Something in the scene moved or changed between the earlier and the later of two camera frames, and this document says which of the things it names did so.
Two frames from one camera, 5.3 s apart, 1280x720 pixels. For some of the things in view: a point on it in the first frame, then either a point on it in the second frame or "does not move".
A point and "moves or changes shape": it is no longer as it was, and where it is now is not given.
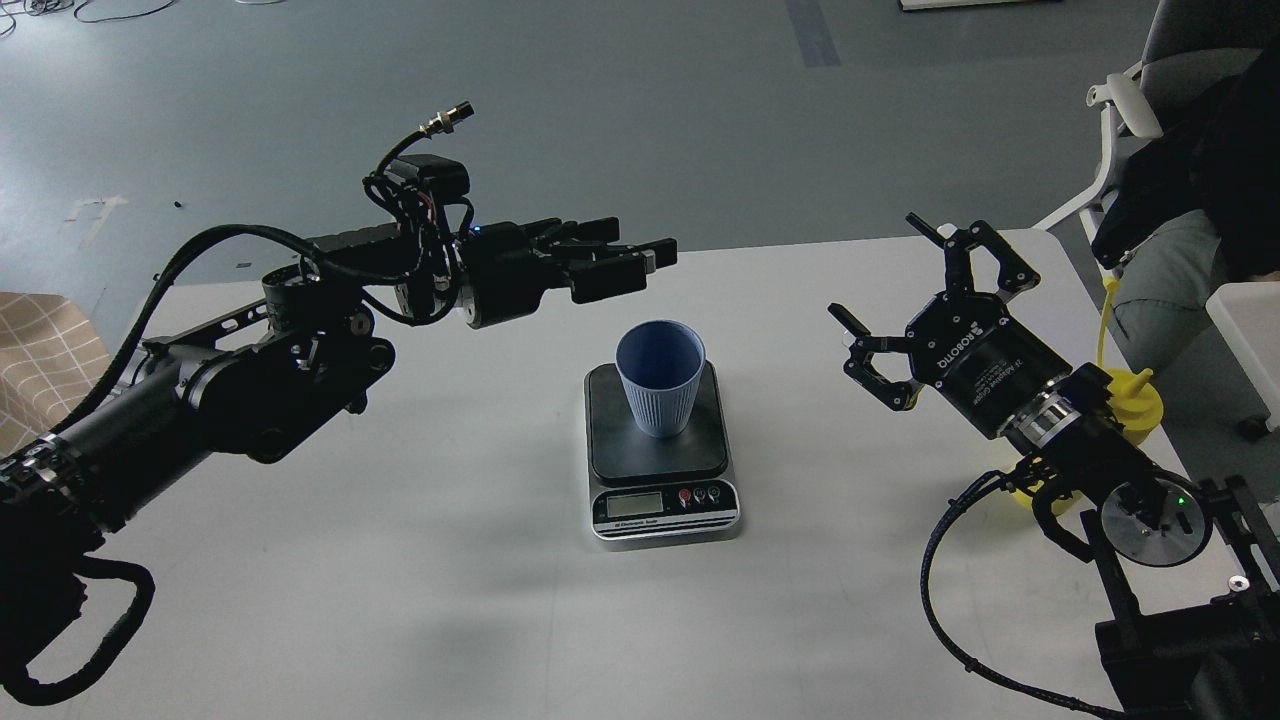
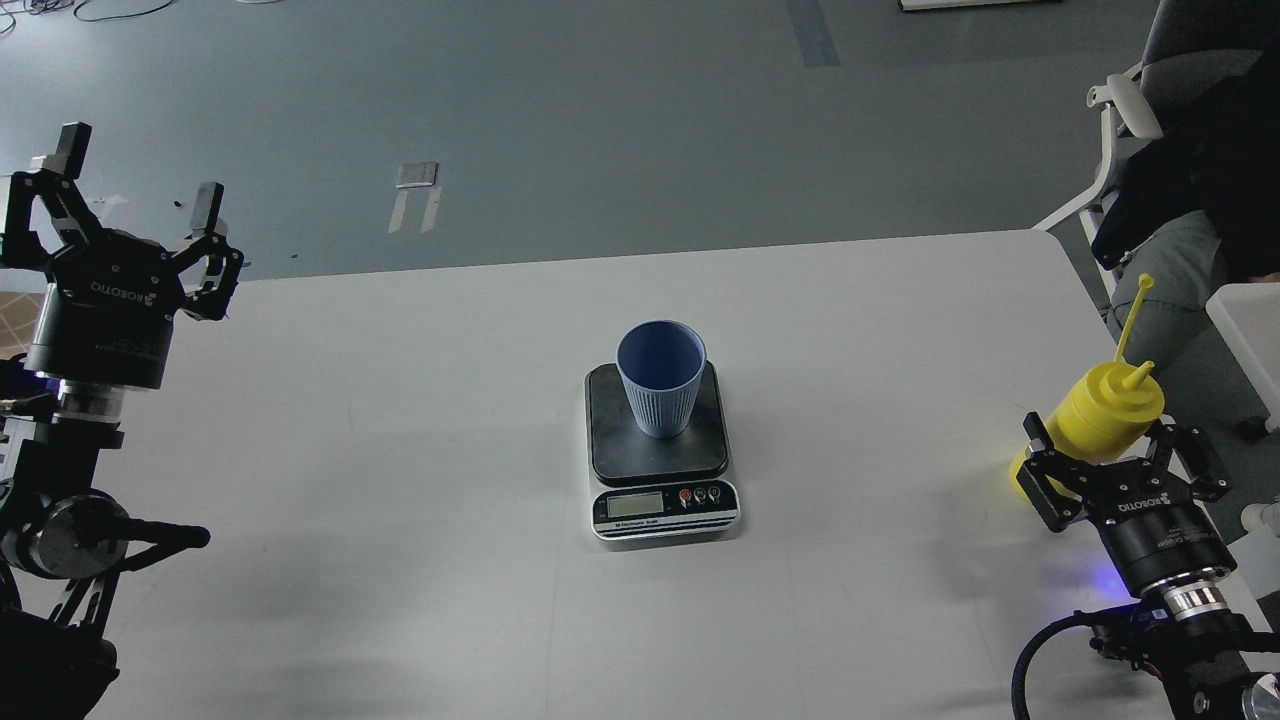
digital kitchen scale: [651, 492] does not move
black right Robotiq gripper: [966, 346] -> [1157, 528]
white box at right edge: [1248, 312] does not move
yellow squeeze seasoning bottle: [1140, 409] moves or changes shape
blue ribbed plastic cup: [661, 362] does not move
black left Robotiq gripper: [507, 266] -> [107, 318]
